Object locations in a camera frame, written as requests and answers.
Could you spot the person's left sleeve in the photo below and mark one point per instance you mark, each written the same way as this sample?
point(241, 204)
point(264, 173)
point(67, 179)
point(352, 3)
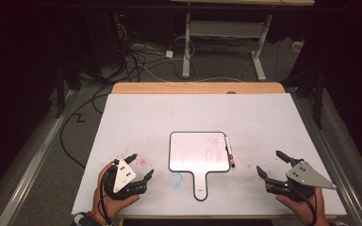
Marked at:
point(85, 219)

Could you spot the white power adapter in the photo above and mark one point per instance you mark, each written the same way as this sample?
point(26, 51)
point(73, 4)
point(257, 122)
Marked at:
point(169, 54)

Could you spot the person's right hand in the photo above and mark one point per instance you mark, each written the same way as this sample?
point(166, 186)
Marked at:
point(301, 210)

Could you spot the wooden table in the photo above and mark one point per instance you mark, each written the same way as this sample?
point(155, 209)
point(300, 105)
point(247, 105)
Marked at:
point(198, 88)

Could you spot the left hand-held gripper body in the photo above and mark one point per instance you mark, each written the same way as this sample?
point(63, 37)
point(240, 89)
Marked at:
point(124, 175)

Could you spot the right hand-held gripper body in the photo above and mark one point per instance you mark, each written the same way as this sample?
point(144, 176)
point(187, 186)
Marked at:
point(308, 177)

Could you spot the white floor box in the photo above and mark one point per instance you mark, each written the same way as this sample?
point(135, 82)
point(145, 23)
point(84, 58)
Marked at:
point(297, 46)

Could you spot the metal floor rail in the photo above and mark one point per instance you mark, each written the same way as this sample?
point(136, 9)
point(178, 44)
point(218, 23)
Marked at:
point(339, 175)
point(34, 163)

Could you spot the large white table sheet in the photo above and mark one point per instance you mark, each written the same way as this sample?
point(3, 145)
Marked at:
point(201, 116)

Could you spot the black metal stand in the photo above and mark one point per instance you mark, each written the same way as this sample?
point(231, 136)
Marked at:
point(59, 91)
point(318, 100)

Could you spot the white metal desk frame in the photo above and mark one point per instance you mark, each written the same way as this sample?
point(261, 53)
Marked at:
point(223, 29)

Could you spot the person's left hand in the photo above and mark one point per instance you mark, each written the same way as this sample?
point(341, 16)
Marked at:
point(111, 205)

